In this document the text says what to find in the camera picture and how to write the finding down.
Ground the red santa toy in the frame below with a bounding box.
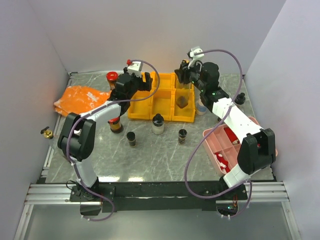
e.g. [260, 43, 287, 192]
[224, 127, 241, 146]
[215, 153, 230, 173]

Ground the yellow bin back left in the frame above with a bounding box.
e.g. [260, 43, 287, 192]
[148, 71, 161, 91]

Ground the black cap bottle far right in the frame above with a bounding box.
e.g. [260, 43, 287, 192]
[234, 92, 246, 108]

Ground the right small black cap shaker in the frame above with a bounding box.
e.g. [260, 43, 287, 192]
[178, 128, 188, 145]

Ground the white peppercorn jar silver lid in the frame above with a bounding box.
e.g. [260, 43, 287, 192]
[195, 98, 207, 116]

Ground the yellow bin front right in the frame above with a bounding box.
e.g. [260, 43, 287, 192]
[171, 91, 196, 123]

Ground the red lid sauce jar back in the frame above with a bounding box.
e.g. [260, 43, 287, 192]
[106, 71, 119, 91]

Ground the red lid sauce jar front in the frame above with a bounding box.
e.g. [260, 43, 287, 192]
[108, 117, 123, 134]

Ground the glass oil bottle gold spout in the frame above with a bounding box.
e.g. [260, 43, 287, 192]
[175, 89, 190, 109]

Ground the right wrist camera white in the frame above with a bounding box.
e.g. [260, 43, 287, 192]
[187, 46, 205, 69]

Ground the white powder bottle black cap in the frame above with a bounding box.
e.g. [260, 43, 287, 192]
[152, 113, 165, 135]

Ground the red lid sauce jar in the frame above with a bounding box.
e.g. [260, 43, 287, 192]
[108, 117, 123, 134]
[106, 71, 119, 91]

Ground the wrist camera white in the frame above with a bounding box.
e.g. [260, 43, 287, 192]
[126, 59, 143, 78]
[187, 46, 205, 69]

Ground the pink divided organizer tray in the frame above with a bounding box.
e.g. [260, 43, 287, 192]
[203, 124, 278, 177]

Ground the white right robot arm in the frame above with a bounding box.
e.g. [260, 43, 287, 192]
[174, 60, 276, 199]

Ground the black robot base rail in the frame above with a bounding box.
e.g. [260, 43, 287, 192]
[69, 181, 248, 216]

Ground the small black cap shaker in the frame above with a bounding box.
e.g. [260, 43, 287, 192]
[126, 131, 137, 147]
[178, 128, 188, 145]

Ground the left small black cap shaker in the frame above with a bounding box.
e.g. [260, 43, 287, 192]
[126, 131, 137, 147]

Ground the orange white cloth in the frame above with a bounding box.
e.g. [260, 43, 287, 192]
[53, 85, 111, 117]

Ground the red santa toy back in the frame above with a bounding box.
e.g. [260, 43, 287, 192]
[224, 127, 241, 146]

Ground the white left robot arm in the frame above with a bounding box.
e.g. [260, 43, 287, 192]
[57, 61, 153, 201]

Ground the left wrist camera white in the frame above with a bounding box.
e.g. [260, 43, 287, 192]
[126, 59, 143, 78]

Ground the red santa toy front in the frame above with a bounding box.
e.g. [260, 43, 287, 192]
[215, 153, 230, 173]

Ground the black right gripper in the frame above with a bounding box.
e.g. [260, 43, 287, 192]
[174, 58, 207, 93]

